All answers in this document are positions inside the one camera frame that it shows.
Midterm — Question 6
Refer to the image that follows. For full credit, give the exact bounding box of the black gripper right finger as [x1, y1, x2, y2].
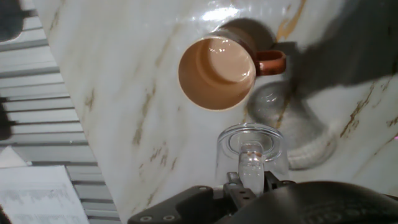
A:
[264, 170, 297, 191]

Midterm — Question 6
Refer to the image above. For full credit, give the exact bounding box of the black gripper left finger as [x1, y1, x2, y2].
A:
[127, 171, 257, 224]

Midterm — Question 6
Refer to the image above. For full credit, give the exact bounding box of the clear glass mug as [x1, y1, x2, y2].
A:
[215, 122, 290, 197]

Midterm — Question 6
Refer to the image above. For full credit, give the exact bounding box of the white marble pattern board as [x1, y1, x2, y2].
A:
[32, 0, 398, 224]

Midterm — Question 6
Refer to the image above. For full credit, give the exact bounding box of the white printed paper sheet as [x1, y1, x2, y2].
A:
[0, 146, 90, 224]

